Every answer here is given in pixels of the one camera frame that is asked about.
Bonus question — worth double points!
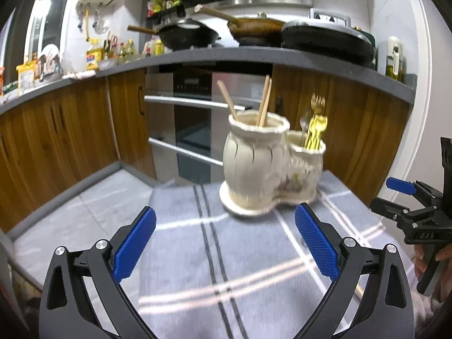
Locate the yellow cooking oil bottle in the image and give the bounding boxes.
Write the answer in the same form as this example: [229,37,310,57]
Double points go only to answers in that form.
[86,40,103,71]

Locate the cream ceramic utensil holder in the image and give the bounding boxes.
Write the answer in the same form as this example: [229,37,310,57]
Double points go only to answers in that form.
[219,110,326,218]

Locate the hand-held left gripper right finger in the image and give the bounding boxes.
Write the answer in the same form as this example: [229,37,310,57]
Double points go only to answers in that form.
[294,203,414,339]

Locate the olive oil bottle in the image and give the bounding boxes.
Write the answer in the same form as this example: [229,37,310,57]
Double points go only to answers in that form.
[386,36,405,80]

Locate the grey striped cloth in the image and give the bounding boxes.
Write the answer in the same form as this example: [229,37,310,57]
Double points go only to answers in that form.
[138,169,417,339]

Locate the cluster of condiment bottles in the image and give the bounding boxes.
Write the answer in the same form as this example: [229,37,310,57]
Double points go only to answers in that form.
[102,35,138,61]

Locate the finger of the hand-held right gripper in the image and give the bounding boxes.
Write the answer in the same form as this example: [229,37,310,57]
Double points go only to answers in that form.
[386,177,444,206]
[370,198,424,228]

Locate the brown frying pan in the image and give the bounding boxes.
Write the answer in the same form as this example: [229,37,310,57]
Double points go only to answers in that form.
[195,5,286,47]

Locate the wall spice shelf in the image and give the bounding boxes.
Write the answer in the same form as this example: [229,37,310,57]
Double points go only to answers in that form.
[146,0,186,20]

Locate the short wooden cabinet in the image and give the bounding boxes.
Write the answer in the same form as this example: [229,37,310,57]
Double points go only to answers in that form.
[272,64,414,207]

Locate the long wooden cabinet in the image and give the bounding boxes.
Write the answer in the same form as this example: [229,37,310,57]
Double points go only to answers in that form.
[0,69,158,234]

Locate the black lidded pan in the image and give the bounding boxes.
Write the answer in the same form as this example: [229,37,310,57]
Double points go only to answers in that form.
[281,7,375,66]

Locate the stainless steel built-in oven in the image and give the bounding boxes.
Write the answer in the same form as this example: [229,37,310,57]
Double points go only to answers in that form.
[144,63,274,184]

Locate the person's right hand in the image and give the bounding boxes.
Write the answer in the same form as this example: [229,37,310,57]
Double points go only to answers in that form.
[412,244,452,302]

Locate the silver fork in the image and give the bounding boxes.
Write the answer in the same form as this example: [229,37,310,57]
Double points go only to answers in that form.
[299,110,314,146]

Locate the yellow snack bag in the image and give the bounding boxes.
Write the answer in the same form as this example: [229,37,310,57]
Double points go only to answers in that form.
[16,62,38,94]

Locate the gold spoon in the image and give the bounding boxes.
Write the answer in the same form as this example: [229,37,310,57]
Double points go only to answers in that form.
[316,115,328,148]

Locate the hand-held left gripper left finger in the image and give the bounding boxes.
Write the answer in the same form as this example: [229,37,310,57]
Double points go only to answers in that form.
[38,205,158,339]

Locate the black wok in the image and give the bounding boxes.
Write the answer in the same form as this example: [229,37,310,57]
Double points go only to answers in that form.
[127,19,221,51]

